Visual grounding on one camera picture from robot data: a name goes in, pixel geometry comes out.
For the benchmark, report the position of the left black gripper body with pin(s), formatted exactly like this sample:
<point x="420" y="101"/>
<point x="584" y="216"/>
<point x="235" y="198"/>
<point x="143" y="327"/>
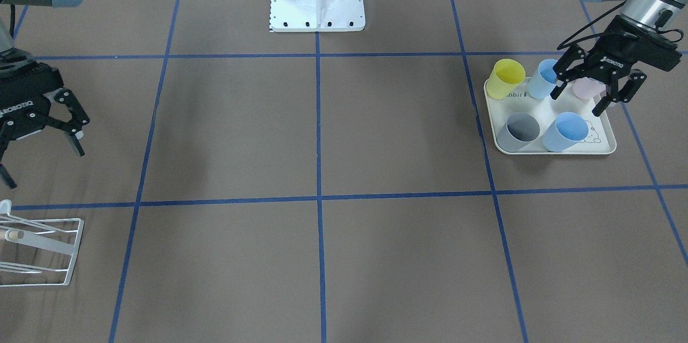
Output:
<point x="614" y="52"/>

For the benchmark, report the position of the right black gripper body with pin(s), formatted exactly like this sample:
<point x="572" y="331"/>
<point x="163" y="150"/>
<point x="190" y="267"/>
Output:
<point x="22" y="112"/>

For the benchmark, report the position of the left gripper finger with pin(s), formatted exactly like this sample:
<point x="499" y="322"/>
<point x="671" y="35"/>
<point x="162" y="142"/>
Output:
<point x="615" y="93"/>
<point x="574" y="64"/>

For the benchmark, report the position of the blue cup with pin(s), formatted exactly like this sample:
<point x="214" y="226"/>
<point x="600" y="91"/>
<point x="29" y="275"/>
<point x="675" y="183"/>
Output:
<point x="543" y="81"/>
<point x="566" y="130"/>

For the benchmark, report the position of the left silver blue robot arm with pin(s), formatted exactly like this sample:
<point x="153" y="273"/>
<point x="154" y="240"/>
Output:
<point x="654" y="14"/>

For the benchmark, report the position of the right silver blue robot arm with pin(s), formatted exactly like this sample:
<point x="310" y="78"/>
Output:
<point x="11" y="53"/>

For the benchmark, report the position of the blue cup beside pink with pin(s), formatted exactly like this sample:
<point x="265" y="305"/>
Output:
<point x="543" y="81"/>

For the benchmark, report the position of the pink plastic cup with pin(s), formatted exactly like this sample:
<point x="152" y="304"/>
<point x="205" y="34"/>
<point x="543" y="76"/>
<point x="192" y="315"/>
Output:
<point x="587" y="88"/>

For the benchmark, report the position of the yellow plastic cup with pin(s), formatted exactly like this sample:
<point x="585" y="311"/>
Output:
<point x="505" y="76"/>

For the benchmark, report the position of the grey plastic cup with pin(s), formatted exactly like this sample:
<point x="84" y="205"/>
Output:
<point x="519" y="130"/>

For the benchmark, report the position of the cream plastic tray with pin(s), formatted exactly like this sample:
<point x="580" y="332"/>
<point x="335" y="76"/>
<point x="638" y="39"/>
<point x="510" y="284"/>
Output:
<point x="600" y="139"/>

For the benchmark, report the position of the white wire cup rack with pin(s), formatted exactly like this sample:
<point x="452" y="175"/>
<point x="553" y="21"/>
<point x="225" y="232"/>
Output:
<point x="38" y="252"/>

